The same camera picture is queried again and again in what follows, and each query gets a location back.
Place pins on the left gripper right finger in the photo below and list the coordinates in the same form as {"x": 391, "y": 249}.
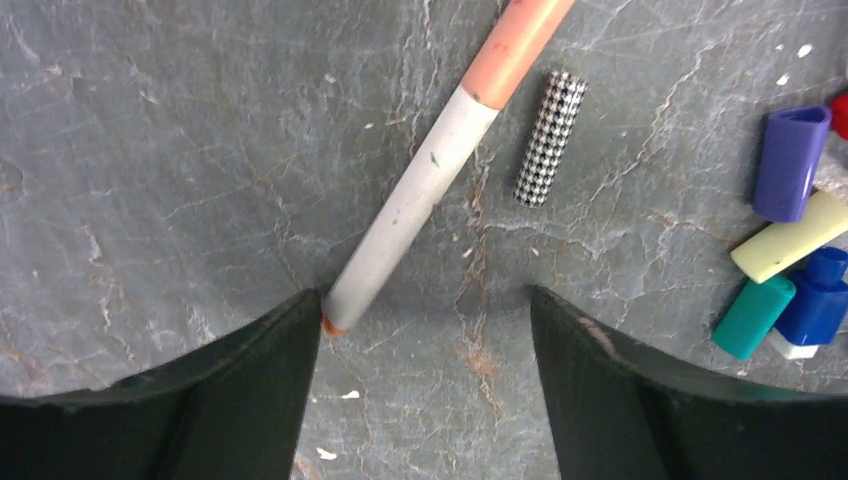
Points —
{"x": 622, "y": 409}

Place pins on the teal marker cap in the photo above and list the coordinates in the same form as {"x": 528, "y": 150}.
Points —
{"x": 751, "y": 316}

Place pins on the yellow marker cap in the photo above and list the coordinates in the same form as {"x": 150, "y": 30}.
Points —
{"x": 781, "y": 245}

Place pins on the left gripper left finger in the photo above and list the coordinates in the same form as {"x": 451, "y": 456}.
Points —
{"x": 232, "y": 409}

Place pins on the red marker cap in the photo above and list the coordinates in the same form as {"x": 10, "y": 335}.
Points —
{"x": 839, "y": 120}

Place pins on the blue marker cap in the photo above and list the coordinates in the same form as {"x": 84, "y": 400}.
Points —
{"x": 814, "y": 315}

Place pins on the orange capped white marker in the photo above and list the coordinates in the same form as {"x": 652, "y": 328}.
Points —
{"x": 503, "y": 61}

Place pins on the purple marker cap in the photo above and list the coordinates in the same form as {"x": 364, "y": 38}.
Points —
{"x": 792, "y": 145}

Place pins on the checkered pen cap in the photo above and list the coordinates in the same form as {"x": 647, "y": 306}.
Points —
{"x": 561, "y": 103}

